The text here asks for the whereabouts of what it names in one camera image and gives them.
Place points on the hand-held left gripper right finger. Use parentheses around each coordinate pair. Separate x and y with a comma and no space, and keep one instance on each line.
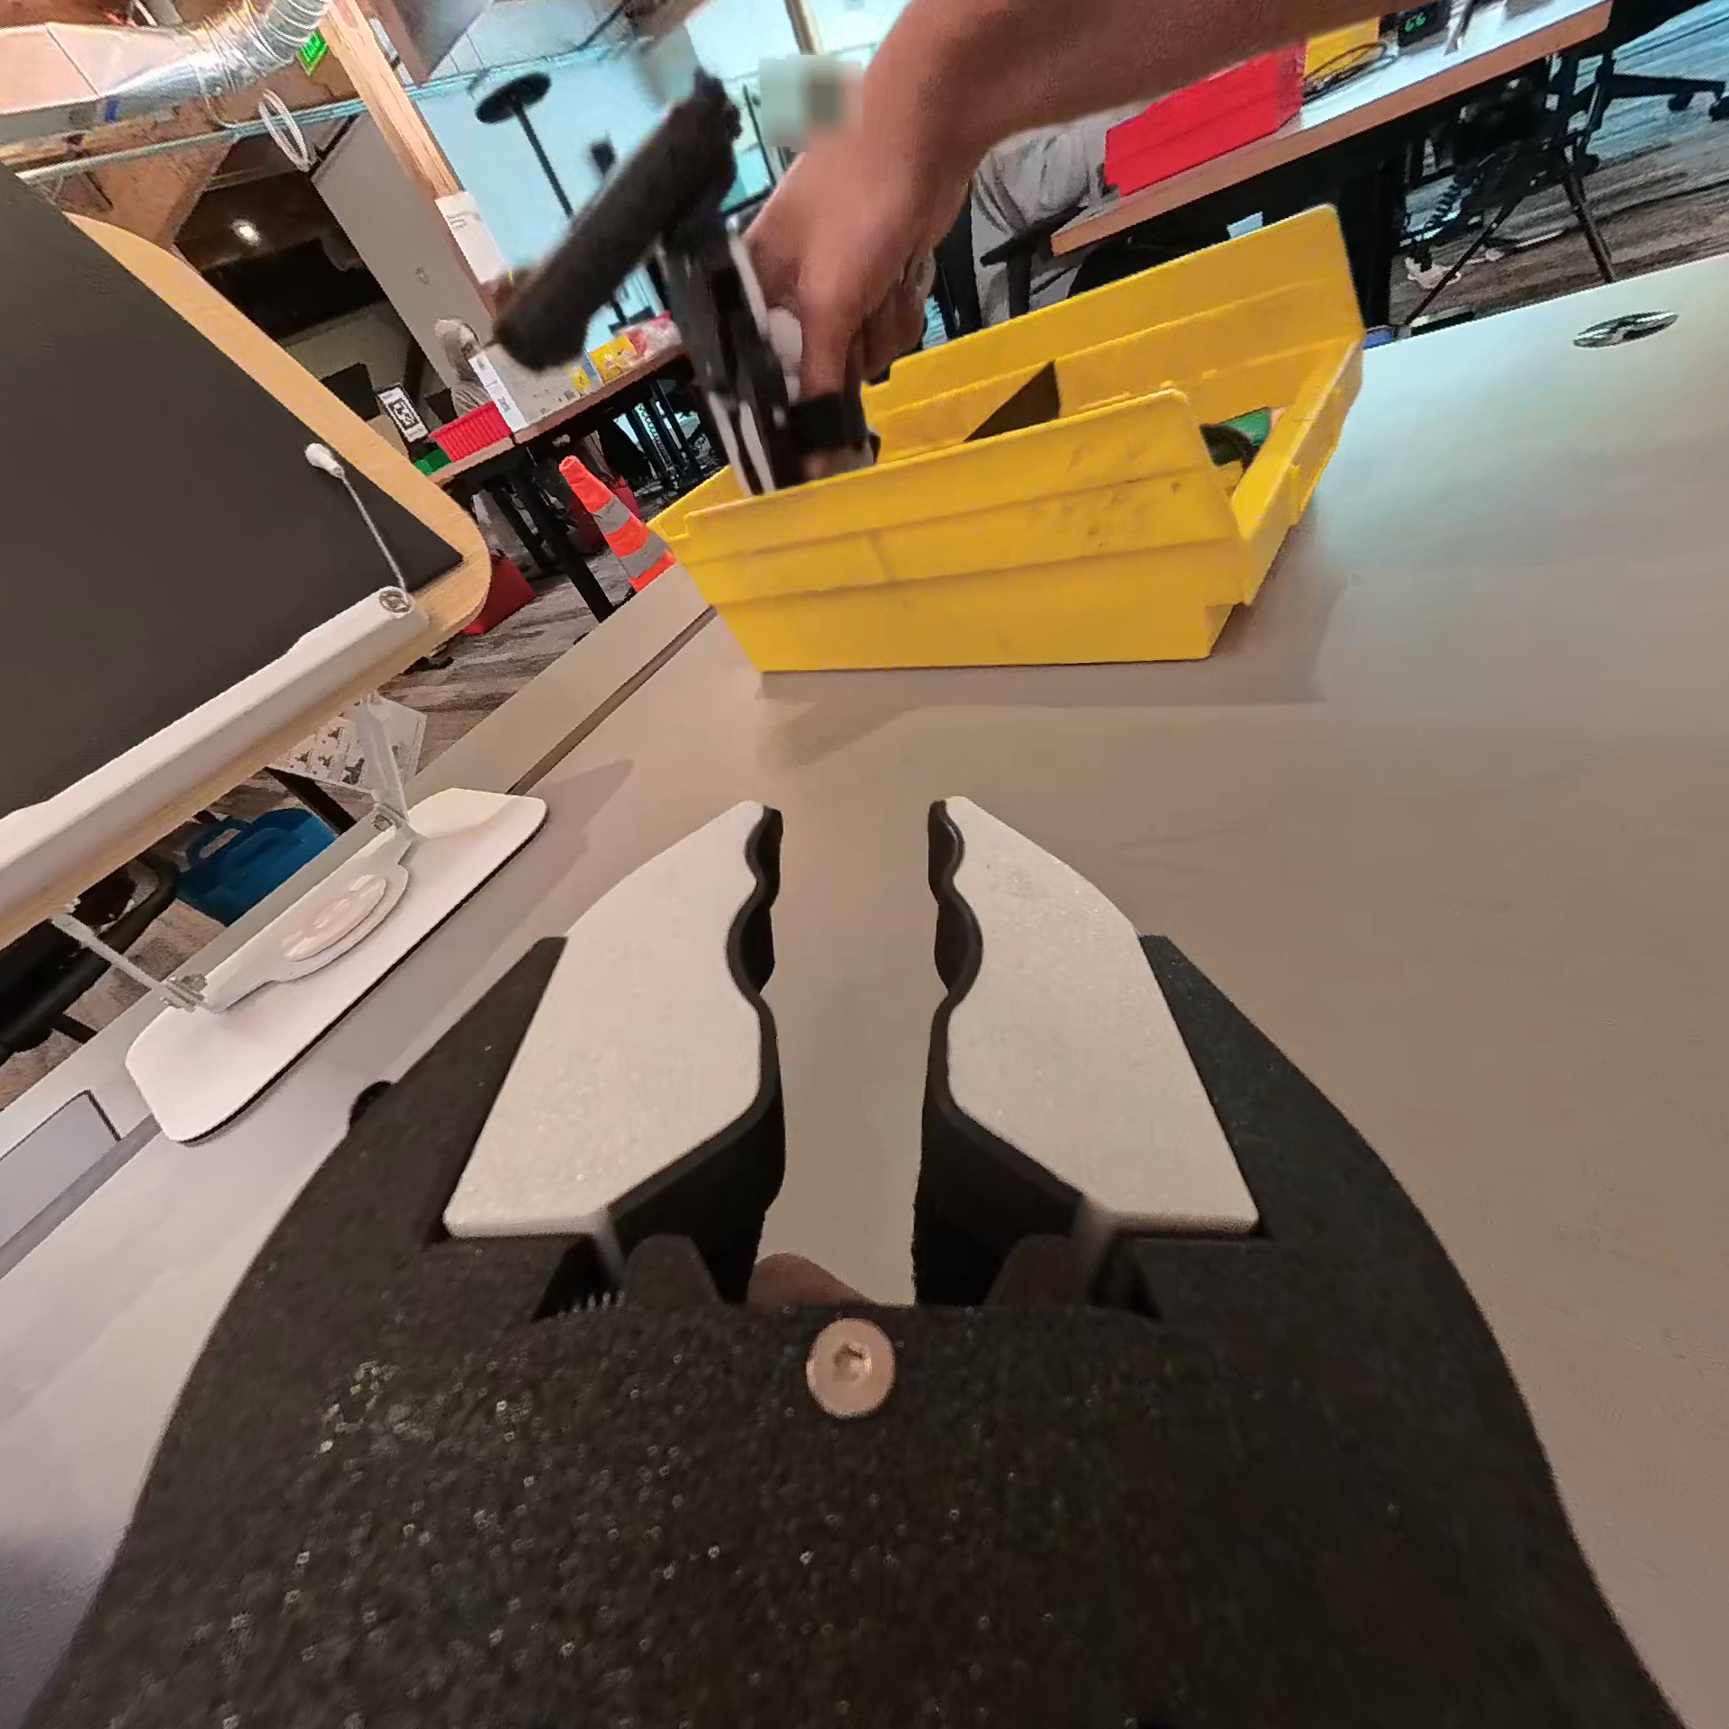
(1081,1055)

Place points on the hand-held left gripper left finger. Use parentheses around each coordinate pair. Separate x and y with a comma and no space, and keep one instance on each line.
(634,1055)

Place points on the yellow plastic bin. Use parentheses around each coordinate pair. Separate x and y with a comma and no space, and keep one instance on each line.
(973,596)

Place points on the yellow bin with black divider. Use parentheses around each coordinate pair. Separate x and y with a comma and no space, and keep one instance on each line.
(1216,297)

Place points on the person's right forearm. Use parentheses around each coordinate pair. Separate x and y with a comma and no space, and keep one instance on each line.
(1081,69)

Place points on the person's right hand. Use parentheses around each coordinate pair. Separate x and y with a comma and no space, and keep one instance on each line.
(852,270)

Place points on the red plastic bin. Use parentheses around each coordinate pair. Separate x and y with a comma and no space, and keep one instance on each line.
(472,434)

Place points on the printed tag sheet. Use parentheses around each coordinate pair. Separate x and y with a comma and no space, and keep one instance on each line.
(403,414)

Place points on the orange traffic cone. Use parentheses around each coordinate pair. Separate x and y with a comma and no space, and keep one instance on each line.
(622,528)

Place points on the red bag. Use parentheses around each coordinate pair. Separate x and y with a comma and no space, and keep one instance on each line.
(498,596)

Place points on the printed paper sheet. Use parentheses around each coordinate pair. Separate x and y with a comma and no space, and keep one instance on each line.
(345,750)

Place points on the blue bucket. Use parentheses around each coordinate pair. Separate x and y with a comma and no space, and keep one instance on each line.
(251,865)

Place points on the black bin divider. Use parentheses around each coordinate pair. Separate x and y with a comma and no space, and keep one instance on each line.
(1029,413)

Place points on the stack of red bins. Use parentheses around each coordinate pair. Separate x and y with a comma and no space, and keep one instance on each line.
(1203,122)

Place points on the far wooden work table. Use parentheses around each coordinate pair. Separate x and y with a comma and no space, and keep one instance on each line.
(1460,69)

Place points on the round table grommet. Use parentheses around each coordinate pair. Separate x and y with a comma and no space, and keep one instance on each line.
(1626,329)

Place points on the white wall sign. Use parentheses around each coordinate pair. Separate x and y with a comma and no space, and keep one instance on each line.
(472,237)

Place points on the silver spiral air duct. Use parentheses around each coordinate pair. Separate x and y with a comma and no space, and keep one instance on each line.
(257,39)

